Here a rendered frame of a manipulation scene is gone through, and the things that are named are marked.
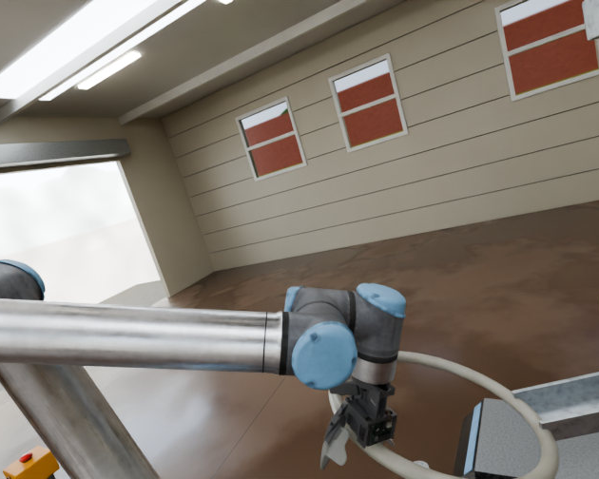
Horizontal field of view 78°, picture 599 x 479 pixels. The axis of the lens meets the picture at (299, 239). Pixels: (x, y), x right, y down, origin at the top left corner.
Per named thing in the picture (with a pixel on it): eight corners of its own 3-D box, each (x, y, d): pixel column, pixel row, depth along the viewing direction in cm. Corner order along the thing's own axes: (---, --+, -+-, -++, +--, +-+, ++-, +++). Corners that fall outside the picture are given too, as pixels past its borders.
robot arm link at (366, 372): (339, 343, 71) (378, 337, 76) (337, 367, 72) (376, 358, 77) (369, 367, 63) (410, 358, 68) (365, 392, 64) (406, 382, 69)
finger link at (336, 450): (325, 484, 66) (355, 439, 67) (308, 460, 71) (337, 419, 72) (336, 488, 68) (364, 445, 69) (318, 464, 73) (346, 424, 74)
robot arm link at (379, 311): (349, 278, 71) (399, 282, 72) (341, 337, 74) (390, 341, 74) (359, 295, 62) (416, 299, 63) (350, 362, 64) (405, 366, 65)
